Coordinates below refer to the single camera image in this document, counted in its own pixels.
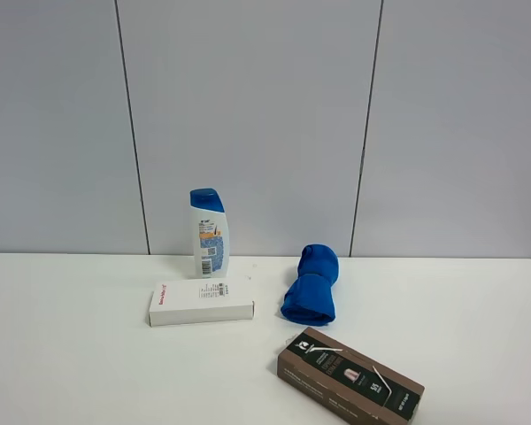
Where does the rolled blue cloth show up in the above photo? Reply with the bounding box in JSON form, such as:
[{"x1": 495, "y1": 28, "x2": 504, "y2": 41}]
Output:
[{"x1": 281, "y1": 244, "x2": 339, "y2": 327}]

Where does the white blue-capped shampoo bottle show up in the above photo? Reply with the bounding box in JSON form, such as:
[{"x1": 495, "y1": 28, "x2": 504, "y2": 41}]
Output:
[{"x1": 189, "y1": 188, "x2": 230, "y2": 278}]

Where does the white flat cardboard box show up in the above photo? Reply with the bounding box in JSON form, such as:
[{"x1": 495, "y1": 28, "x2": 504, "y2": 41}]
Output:
[{"x1": 149, "y1": 277, "x2": 255, "y2": 328}]

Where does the brown coffee capsule box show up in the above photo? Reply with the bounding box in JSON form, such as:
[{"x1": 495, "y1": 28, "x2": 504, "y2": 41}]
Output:
[{"x1": 277, "y1": 327, "x2": 425, "y2": 425}]

